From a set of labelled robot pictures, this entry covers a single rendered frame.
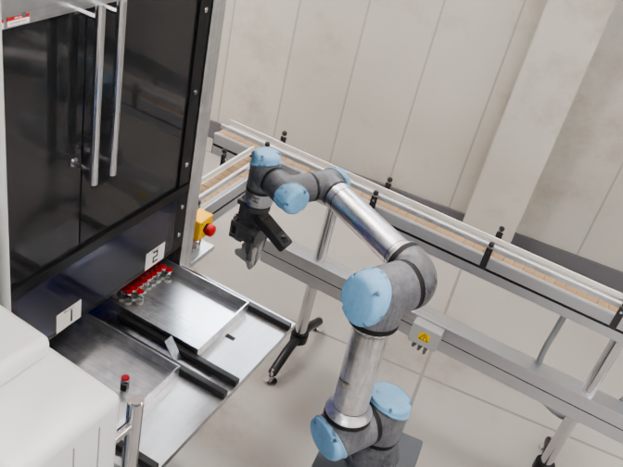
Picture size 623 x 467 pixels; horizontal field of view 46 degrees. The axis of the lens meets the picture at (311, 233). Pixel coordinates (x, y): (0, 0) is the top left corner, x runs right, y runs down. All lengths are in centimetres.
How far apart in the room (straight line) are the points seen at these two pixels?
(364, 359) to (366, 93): 296
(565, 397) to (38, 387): 223
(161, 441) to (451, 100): 298
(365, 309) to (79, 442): 72
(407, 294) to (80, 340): 93
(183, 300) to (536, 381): 140
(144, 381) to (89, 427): 96
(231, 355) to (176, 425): 29
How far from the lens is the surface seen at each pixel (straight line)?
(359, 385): 170
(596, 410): 296
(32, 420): 102
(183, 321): 215
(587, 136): 433
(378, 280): 153
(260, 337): 215
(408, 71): 434
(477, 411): 348
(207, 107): 205
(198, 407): 194
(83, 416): 102
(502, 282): 272
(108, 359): 203
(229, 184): 269
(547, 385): 294
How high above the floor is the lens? 233
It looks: 34 degrees down
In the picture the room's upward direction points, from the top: 14 degrees clockwise
